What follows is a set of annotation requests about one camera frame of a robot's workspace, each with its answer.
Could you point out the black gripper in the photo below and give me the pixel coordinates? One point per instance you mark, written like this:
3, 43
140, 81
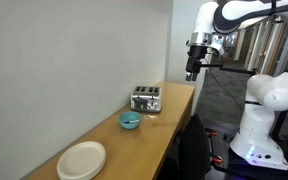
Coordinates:
194, 59

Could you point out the white blue marker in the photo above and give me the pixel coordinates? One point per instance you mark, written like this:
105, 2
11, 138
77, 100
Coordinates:
130, 121

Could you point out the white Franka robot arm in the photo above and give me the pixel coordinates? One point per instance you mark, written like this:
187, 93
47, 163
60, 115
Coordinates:
267, 100

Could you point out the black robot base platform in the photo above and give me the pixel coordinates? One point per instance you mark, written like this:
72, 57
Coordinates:
250, 156

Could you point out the teal blue bowl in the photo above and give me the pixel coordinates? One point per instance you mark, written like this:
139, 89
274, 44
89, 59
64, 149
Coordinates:
130, 120

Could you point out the silver four-slot toaster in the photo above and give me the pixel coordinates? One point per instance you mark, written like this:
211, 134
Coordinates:
146, 99

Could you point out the black office chair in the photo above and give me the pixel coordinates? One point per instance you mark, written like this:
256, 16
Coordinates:
191, 150

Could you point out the stack of white plates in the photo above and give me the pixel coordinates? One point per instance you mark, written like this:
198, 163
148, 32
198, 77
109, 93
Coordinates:
81, 160

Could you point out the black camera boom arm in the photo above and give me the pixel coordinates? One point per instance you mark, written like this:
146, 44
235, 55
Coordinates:
229, 67

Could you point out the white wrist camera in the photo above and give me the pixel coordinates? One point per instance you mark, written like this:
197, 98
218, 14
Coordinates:
218, 47

